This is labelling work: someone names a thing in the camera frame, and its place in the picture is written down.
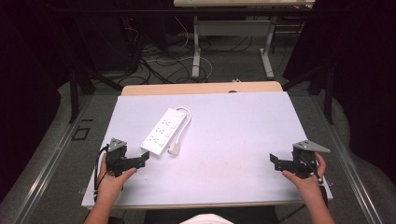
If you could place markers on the person's left hand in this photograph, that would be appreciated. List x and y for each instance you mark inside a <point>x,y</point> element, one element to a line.
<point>110,186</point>

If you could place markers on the aluminium floor rail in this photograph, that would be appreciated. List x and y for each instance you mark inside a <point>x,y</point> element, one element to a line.
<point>351,161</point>
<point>46,161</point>

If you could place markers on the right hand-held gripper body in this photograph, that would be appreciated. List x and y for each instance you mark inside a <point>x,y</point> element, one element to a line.
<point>300,161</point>

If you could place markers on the white desk with metal legs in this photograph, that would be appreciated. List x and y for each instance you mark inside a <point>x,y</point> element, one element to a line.
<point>233,28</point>

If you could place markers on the person's white shirt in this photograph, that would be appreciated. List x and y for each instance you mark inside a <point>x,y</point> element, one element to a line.
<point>207,219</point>

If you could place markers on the white power plug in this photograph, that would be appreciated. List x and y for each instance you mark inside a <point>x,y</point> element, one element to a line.
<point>174,150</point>

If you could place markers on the white power strip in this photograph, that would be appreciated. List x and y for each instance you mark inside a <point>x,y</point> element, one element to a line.
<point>163,132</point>

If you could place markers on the white table cover board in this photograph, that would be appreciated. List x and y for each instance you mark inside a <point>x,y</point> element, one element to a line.
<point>224,140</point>

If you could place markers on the black metal stand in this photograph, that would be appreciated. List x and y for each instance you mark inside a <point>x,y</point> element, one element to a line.
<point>327,93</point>
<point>74,93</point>

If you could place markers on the person's right hand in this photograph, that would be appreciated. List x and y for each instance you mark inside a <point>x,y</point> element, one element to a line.
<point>309,186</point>

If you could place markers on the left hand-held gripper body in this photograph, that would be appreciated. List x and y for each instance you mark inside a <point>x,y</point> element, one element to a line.
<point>116,157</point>

